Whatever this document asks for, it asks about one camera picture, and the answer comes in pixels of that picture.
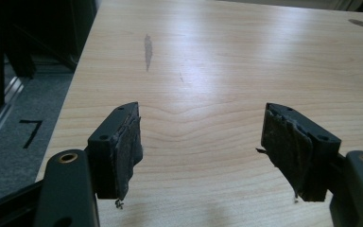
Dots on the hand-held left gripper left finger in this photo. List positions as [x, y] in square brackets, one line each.
[113, 151]

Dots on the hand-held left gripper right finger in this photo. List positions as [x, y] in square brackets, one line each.
[299, 148]

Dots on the black metal stand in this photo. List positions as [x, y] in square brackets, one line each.
[22, 41]

